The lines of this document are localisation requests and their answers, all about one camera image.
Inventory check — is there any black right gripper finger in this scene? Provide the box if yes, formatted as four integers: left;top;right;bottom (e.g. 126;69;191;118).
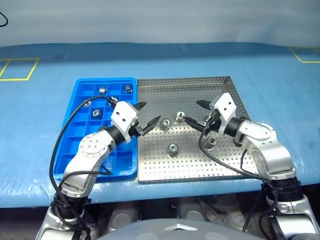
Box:
183;116;209;132
195;99;214;111

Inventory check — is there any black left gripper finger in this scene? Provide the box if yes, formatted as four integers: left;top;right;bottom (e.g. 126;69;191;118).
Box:
136;115;161;137
134;101;147;113

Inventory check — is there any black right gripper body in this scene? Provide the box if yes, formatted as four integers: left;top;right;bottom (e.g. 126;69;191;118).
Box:
204;110;222;131

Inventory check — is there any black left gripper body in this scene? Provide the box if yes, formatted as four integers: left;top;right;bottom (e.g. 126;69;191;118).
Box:
129;117;145;137

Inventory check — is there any blue compartment tray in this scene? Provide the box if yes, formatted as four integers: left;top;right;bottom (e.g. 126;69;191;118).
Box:
53;77;138;182

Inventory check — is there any perforated metal tray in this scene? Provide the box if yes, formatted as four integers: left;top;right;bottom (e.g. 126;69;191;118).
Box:
136;75;254;185

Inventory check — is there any blue plastic table cover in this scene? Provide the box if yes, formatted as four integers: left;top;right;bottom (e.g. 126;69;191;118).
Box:
0;41;320;209

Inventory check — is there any dark crumpled sheet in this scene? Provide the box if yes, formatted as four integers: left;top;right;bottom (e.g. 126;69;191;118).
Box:
197;196;247;227

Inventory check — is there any grey rounded housing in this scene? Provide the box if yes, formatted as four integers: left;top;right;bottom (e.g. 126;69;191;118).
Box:
175;199;209;221
108;206;140;226

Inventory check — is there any grey robot torso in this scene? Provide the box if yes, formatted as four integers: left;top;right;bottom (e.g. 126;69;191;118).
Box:
96;217;254;240

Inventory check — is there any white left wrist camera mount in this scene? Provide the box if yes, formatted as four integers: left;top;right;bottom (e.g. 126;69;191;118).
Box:
110;100;140;145

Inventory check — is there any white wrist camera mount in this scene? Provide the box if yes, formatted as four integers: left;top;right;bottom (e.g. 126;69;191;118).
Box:
110;100;140;145
211;92;237;136

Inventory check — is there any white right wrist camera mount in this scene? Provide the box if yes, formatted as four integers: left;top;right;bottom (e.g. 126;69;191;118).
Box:
211;92;237;136

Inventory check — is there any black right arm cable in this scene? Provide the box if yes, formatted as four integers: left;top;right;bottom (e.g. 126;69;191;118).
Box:
198;117;279;234

